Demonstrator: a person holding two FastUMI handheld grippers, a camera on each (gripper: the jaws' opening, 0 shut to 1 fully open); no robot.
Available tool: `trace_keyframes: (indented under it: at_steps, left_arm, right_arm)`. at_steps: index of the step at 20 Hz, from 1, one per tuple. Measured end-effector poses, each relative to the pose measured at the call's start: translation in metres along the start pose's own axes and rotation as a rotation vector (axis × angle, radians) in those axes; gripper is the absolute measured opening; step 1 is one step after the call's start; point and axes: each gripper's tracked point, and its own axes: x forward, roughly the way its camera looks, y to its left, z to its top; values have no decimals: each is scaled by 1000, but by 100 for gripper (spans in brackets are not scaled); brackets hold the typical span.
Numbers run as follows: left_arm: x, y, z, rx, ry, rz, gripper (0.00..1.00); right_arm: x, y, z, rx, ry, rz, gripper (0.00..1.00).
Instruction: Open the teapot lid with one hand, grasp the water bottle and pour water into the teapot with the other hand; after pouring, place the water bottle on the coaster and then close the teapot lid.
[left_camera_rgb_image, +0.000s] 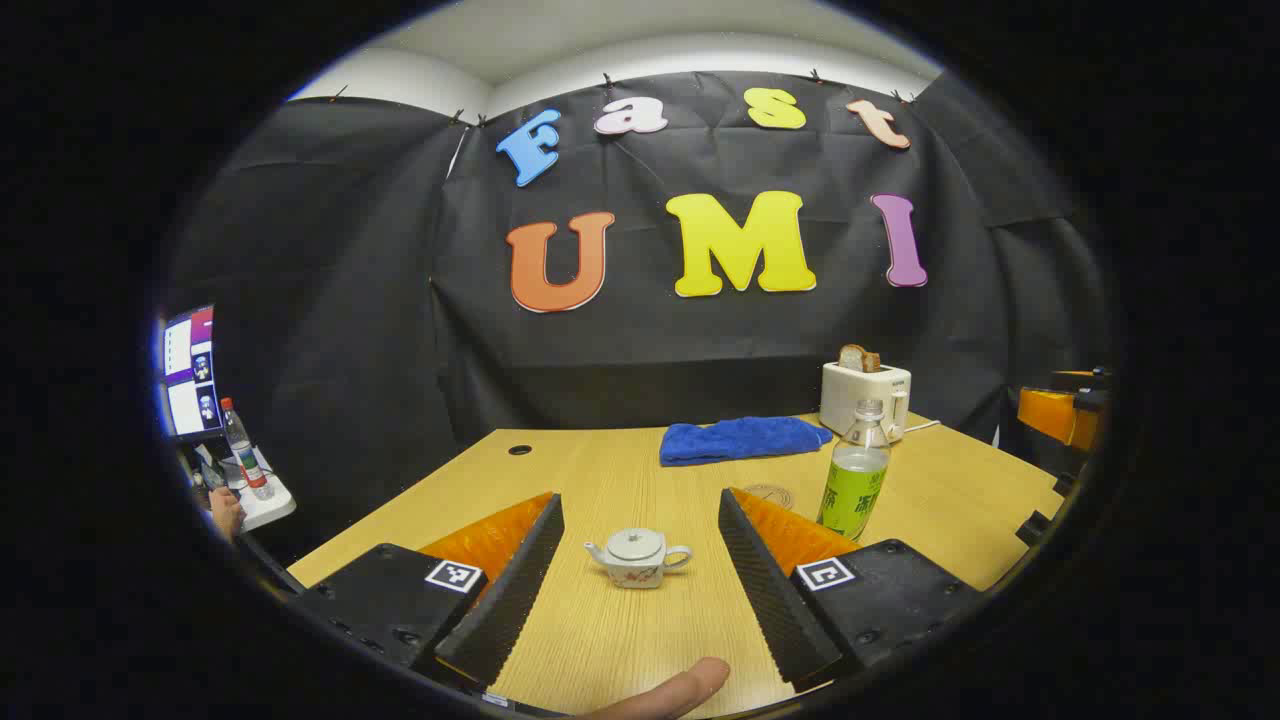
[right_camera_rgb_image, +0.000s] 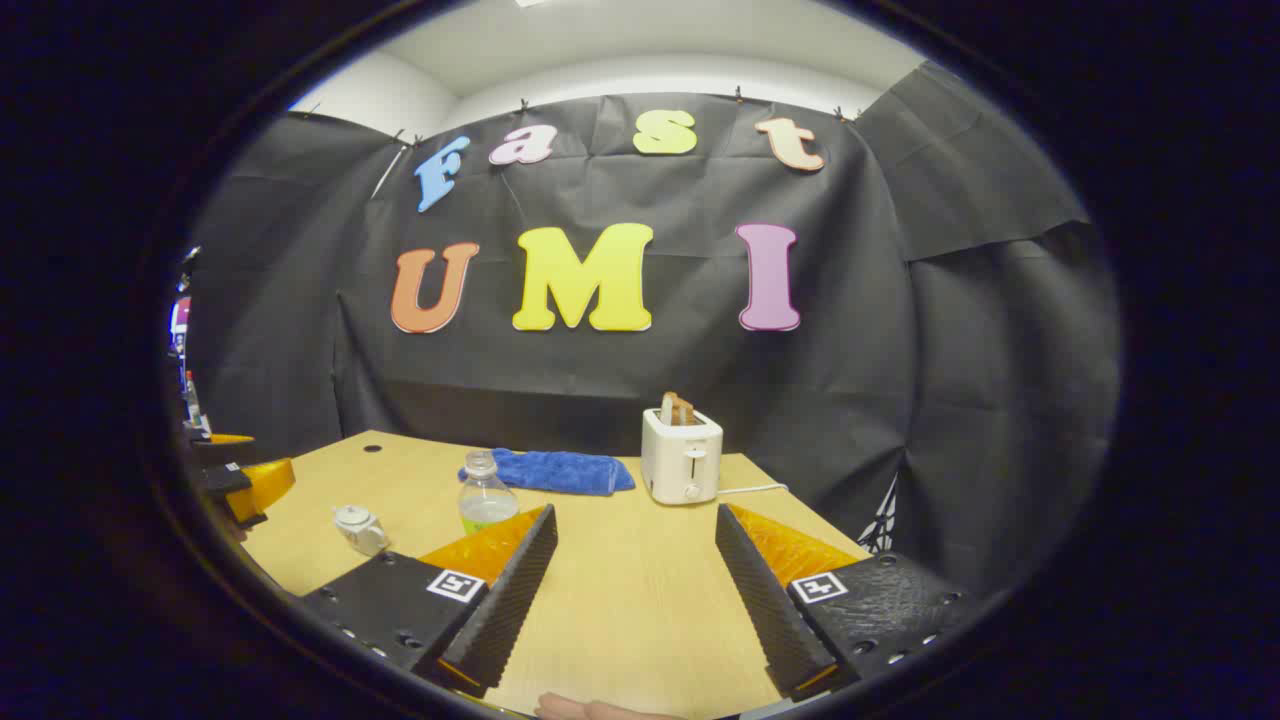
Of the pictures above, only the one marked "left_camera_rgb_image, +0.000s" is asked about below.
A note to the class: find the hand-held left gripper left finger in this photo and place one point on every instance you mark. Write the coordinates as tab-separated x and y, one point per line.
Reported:
510	590

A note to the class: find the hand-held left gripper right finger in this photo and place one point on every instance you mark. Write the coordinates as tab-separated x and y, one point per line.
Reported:
770	600

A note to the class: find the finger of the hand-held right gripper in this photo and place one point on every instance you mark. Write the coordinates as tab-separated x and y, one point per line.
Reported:
1034	527
1055	412

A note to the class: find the round brown coaster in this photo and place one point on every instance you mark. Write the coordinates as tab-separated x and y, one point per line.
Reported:
776	495

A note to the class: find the white ceramic teacup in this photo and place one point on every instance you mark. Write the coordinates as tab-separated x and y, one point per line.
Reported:
635	574

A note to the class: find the green label water bottle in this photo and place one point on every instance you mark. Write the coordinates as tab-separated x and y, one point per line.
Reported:
850	490

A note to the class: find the red cap plastic bottle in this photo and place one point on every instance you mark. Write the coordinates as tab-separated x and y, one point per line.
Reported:
246	455

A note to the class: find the blue towel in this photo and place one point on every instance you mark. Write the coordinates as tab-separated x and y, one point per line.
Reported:
740	440

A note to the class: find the white toaster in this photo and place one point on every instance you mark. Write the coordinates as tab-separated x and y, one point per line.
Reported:
860	398

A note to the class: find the bread slice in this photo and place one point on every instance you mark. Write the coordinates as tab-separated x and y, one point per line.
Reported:
856	358

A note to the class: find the small white side table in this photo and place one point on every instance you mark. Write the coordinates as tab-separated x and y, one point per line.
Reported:
270	507

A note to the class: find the black backdrop cloth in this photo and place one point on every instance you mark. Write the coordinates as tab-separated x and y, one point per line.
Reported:
700	340

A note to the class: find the computer monitor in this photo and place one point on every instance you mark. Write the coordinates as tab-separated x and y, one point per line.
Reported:
190	380

